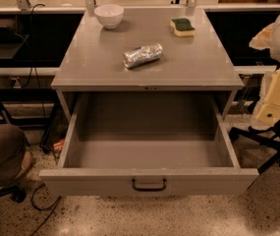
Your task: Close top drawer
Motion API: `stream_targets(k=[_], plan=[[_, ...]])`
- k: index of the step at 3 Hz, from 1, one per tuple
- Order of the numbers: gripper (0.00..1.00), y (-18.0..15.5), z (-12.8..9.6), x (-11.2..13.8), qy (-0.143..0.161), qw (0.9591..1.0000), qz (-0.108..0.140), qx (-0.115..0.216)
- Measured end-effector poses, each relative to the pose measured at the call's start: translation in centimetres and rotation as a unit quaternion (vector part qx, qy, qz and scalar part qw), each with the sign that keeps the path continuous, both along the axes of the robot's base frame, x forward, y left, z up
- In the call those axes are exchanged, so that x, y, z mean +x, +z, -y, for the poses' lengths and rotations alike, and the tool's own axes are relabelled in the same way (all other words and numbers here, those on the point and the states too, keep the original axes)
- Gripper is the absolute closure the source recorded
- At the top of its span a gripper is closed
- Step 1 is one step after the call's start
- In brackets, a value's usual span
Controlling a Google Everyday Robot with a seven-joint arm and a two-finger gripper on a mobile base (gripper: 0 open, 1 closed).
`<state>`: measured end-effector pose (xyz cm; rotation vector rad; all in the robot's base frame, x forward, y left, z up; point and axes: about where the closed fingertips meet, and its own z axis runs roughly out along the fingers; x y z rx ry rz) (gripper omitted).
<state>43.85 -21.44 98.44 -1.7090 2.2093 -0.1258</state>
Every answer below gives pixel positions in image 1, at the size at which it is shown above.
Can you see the yellow green sponge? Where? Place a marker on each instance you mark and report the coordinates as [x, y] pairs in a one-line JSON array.
[[182, 27]]

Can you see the black top drawer handle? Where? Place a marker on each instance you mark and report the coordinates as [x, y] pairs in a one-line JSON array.
[[150, 186]]

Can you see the grey top drawer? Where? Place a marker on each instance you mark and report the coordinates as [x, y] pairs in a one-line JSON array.
[[115, 137]]

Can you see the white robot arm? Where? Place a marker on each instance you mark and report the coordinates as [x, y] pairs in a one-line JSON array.
[[275, 55]]

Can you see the white ceramic bowl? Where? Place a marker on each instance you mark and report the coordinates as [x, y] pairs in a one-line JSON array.
[[109, 16]]

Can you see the grey metal drawer cabinet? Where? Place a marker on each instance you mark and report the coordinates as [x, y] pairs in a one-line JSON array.
[[94, 61]]

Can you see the person's brown trouser leg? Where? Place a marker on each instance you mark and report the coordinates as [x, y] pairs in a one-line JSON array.
[[12, 151]]

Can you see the black wire mesh basket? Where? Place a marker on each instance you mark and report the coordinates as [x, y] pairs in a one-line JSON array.
[[55, 130]]

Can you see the tan shoe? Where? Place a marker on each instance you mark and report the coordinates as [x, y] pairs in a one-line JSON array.
[[26, 163]]

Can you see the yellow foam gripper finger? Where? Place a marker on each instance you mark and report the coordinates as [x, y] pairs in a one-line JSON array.
[[268, 113], [263, 39]]

